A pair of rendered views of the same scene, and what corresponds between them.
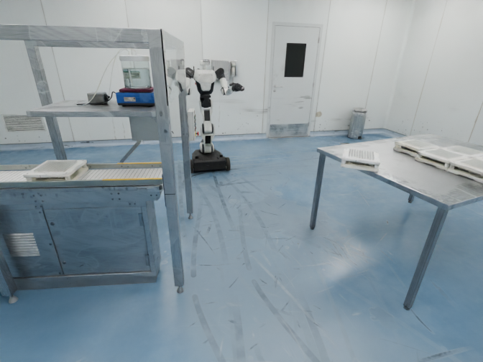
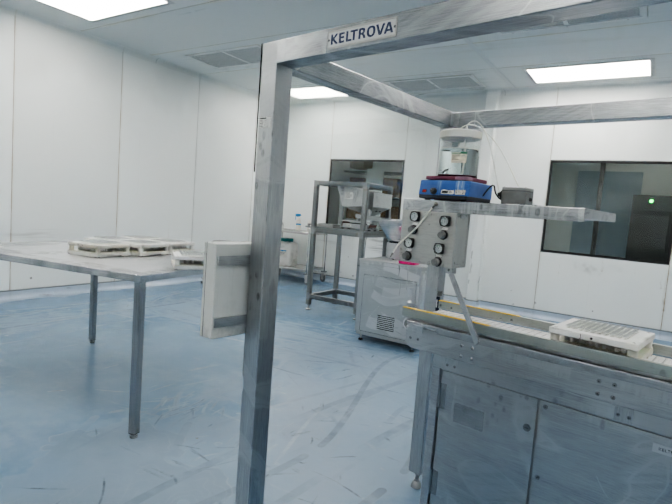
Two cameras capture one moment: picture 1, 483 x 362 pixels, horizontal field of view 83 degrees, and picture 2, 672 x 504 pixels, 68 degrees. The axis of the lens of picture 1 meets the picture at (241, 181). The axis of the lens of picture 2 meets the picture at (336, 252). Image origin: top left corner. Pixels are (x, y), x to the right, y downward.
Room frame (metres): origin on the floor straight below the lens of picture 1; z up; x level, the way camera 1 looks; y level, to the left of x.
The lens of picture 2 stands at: (3.22, 1.65, 1.20)
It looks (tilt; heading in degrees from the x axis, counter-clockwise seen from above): 5 degrees down; 226
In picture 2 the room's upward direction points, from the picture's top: 4 degrees clockwise
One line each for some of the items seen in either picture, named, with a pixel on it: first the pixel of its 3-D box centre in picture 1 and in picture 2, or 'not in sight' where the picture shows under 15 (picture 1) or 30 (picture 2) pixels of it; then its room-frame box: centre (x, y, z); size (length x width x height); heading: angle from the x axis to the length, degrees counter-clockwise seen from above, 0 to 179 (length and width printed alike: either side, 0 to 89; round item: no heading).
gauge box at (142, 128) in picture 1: (149, 123); (433, 236); (1.72, 0.59, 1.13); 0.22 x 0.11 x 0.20; 96
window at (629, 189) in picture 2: not in sight; (606, 209); (-3.24, -0.50, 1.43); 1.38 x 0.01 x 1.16; 104
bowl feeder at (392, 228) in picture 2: not in sight; (402, 240); (-0.46, -1.32, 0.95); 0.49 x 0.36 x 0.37; 104
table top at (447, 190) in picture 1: (435, 159); (112, 255); (2.09, -1.56, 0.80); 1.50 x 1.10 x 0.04; 115
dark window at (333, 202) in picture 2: not in sight; (363, 195); (-2.43, -3.77, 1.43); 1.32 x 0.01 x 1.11; 104
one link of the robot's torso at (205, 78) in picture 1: (204, 80); not in sight; (3.94, 0.53, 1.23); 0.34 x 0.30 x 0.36; 104
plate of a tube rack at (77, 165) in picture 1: (57, 168); (602, 332); (1.54, 1.13, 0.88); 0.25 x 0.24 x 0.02; 5
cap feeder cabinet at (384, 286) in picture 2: not in sight; (399, 301); (-0.42, -1.26, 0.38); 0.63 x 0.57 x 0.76; 104
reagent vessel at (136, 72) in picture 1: (136, 70); (459, 152); (1.63, 0.60, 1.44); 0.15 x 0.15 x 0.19
